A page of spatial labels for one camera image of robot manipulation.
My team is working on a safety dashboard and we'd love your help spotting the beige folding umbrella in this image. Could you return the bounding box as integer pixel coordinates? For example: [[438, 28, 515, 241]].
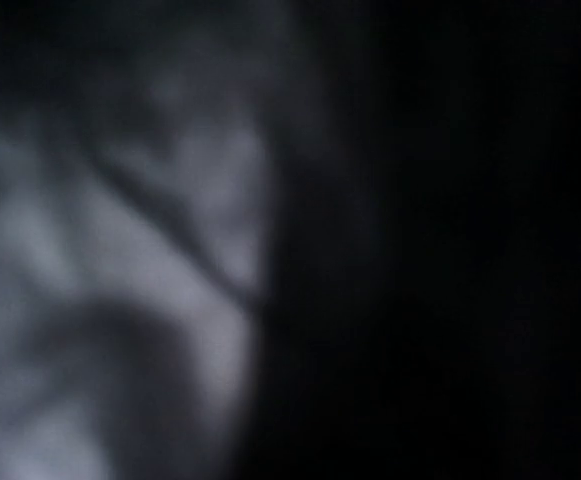
[[0, 0, 581, 480]]

